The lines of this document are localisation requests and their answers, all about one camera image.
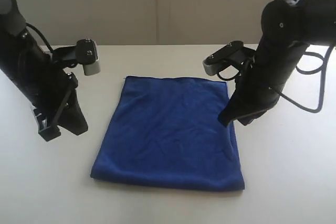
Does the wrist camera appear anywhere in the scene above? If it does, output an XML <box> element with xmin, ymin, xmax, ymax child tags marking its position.
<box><xmin>75</xmin><ymin>39</ymin><xmax>101</xmax><ymax>76</ymax></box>
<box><xmin>203</xmin><ymin>40</ymin><xmax>245</xmax><ymax>76</ymax></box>

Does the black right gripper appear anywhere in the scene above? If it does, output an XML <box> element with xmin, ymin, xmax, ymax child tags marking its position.
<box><xmin>218</xmin><ymin>45</ymin><xmax>308</xmax><ymax>127</ymax></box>

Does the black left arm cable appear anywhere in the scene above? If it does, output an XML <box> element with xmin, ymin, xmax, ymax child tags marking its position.
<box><xmin>26</xmin><ymin>23</ymin><xmax>79</xmax><ymax>70</ymax></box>

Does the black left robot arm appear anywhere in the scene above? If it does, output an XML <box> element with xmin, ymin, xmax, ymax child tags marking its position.
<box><xmin>1</xmin><ymin>0</ymin><xmax>88</xmax><ymax>142</ymax></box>

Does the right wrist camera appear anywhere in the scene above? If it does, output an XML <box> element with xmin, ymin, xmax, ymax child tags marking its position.
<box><xmin>203</xmin><ymin>40</ymin><xmax>245</xmax><ymax>76</ymax></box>

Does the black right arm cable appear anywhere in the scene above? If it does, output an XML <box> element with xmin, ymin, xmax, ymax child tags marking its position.
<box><xmin>216</xmin><ymin>0</ymin><xmax>336</xmax><ymax>113</ymax></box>

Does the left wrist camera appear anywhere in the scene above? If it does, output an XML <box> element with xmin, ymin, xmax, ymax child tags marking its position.
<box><xmin>75</xmin><ymin>39</ymin><xmax>101</xmax><ymax>76</ymax></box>

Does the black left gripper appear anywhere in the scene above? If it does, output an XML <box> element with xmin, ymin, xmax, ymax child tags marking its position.
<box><xmin>5</xmin><ymin>52</ymin><xmax>88</xmax><ymax>142</ymax></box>

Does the blue towel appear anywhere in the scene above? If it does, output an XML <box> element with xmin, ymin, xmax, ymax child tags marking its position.
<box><xmin>90</xmin><ymin>76</ymin><xmax>245</xmax><ymax>191</ymax></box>

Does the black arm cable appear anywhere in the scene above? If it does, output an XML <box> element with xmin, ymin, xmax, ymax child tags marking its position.
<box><xmin>216</xmin><ymin>0</ymin><xmax>336</xmax><ymax>113</ymax></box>
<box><xmin>26</xmin><ymin>23</ymin><xmax>79</xmax><ymax>70</ymax></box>

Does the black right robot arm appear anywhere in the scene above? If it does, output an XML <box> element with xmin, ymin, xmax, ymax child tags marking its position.
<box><xmin>218</xmin><ymin>0</ymin><xmax>335</xmax><ymax>126</ymax></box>

